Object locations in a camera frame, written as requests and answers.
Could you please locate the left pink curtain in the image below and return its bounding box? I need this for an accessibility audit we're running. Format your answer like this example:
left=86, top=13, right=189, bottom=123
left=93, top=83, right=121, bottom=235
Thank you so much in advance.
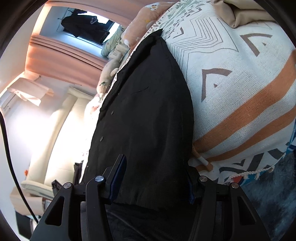
left=25, top=34, right=107, bottom=88

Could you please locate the crumpled floral blanket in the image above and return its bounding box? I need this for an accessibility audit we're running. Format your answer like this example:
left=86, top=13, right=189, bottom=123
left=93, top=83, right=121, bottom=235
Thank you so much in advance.
left=101, top=25, right=129, bottom=59

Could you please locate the right pink curtain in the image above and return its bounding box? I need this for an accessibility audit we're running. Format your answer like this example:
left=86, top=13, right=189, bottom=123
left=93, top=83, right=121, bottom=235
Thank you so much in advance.
left=47, top=0, right=144, bottom=27

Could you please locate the pink curtain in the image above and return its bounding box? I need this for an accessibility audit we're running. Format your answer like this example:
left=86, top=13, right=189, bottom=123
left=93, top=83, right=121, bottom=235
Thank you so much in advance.
left=25, top=34, right=107, bottom=88
left=47, top=0, right=144, bottom=27

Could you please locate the beige plush toy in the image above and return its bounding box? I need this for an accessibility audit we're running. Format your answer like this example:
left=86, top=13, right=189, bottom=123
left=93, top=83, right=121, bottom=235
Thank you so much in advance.
left=96, top=57, right=121, bottom=98

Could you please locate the folded beige sheet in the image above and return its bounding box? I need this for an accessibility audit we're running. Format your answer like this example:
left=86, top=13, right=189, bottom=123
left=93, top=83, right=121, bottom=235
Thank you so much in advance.
left=211, top=0, right=275, bottom=28

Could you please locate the peach patterned pillow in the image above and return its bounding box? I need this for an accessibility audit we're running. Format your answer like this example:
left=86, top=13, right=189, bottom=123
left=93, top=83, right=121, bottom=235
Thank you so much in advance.
left=121, top=1, right=175, bottom=48

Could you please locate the hanging black jacket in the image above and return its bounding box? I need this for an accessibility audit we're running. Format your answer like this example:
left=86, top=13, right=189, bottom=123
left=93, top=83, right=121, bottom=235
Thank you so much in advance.
left=61, top=9, right=109, bottom=45

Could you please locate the black cable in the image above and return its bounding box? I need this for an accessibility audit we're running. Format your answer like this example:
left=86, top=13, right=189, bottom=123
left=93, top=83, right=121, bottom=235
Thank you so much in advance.
left=0, top=111, right=39, bottom=224

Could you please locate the black button shirt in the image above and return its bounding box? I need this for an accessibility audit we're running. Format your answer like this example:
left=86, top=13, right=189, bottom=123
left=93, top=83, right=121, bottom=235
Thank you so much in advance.
left=82, top=30, right=198, bottom=240

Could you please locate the hanging white shirt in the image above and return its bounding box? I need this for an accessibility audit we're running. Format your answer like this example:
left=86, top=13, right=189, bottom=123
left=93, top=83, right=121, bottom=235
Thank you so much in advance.
left=7, top=78, right=54, bottom=106

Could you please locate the white air conditioner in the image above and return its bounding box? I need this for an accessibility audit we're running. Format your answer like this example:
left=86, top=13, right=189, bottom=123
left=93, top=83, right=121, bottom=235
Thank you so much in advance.
left=0, top=91, right=18, bottom=115

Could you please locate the cream upholstered headboard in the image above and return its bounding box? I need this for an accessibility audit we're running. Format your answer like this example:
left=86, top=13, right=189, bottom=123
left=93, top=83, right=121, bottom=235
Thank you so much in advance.
left=21, top=87, right=93, bottom=199

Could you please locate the patterned bedspread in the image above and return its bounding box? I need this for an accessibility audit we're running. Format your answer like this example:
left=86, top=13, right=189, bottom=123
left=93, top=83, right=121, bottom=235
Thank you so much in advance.
left=96, top=0, right=296, bottom=186

